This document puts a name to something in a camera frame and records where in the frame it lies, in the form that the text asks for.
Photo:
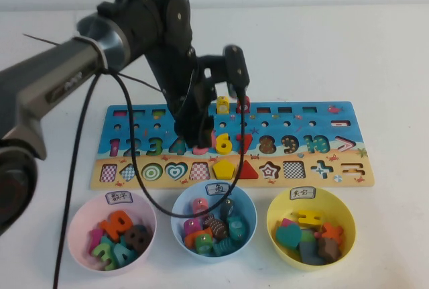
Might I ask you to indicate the slate blue wooden piece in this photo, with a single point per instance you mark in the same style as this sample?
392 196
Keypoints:
311 253

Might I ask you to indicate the dark blue wooden fish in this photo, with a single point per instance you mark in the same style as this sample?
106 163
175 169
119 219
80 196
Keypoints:
228 208

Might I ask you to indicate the magenta wooden fish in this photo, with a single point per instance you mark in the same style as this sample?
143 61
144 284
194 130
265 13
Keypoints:
192 227

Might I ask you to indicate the red wooden triangle piece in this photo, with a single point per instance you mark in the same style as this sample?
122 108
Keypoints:
248 172

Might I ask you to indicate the teal wooden heart piece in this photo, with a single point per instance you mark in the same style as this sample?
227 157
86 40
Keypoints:
288 237

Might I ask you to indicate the teal scaly wooden fish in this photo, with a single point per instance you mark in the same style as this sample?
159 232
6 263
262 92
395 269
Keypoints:
225 247

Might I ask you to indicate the orange wooden plus sign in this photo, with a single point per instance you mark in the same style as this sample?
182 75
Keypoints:
332 232

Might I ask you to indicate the brown wooden shape piece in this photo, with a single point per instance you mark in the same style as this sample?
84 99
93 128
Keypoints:
328 250

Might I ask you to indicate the brown scaly wooden fish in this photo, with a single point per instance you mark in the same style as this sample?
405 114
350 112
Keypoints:
215 227

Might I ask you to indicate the green wooden shape piece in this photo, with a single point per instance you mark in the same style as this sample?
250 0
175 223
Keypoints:
306 236

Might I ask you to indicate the purple wooden number one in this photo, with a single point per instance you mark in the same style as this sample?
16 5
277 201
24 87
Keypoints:
114 146

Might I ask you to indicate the yellow plastic bowl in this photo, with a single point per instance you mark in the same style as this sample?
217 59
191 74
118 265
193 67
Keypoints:
345 235

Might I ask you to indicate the small magenta wooden piece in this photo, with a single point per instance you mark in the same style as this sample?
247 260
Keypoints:
317 234

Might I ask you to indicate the orange wooden number ten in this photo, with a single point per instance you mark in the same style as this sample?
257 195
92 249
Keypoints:
115 225

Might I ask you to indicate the teal wooden fish with number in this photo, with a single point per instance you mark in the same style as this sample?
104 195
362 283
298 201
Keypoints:
235 227

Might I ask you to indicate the turquoise wooden number piece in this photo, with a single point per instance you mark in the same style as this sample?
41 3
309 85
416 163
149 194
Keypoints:
106 240

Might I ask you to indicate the paper label on blue bowl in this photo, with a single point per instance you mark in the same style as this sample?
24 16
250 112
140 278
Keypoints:
217 188

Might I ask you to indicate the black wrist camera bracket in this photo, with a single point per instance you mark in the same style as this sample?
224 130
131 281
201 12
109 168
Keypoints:
212 64

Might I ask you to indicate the red wooden fish seven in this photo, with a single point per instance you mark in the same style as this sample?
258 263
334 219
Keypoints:
246 105

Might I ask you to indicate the pink wooden number five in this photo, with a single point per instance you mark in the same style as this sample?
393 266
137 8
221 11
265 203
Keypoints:
201 151

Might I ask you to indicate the coral wooden fish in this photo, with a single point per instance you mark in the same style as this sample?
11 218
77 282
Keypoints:
199 206

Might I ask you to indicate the brown wooden number eight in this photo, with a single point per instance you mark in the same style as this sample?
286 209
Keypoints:
138 237

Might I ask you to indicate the teal wooden number four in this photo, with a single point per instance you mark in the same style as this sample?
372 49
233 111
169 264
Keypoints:
123 255

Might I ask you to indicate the yellow wooden pentagon piece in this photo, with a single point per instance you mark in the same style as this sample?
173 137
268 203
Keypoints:
224 170

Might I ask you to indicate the yellow wooden equals sign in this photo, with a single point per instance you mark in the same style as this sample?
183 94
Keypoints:
310 218

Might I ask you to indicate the pink wooden number piece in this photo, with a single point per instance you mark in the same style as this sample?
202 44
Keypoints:
95 240

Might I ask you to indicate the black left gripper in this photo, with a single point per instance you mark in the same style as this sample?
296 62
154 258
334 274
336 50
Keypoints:
187 101

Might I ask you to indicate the red wooden number seven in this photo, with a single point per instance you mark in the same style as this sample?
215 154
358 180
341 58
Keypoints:
247 141

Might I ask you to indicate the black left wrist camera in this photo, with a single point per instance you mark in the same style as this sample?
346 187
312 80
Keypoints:
237 67

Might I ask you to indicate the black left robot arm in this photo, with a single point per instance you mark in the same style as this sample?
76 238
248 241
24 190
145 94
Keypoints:
67 64

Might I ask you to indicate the colourful wooden puzzle board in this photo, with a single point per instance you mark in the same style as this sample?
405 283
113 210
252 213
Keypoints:
301 128

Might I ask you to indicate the green wooden number three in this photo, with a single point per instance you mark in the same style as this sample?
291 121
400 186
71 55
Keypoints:
104 257

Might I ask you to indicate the blue plastic bowl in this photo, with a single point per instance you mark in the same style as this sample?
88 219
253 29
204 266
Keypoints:
248 215

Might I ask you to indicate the yellow wooden number six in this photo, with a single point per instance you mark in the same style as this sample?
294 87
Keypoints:
223 145

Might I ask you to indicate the paper label on yellow bowl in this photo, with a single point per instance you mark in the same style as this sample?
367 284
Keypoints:
302 193

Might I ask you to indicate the green wooden fish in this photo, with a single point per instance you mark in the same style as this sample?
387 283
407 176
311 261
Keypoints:
204 245

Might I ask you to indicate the pink wooden shape piece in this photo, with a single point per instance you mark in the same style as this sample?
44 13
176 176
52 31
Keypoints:
286 222

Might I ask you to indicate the paper label on pink bowl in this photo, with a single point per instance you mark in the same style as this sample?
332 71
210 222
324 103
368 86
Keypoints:
119 198

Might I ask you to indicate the orange wooden fish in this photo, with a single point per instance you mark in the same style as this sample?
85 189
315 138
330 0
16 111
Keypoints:
192 240

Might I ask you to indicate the pink plastic bowl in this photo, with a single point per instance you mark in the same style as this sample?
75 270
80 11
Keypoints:
80 225

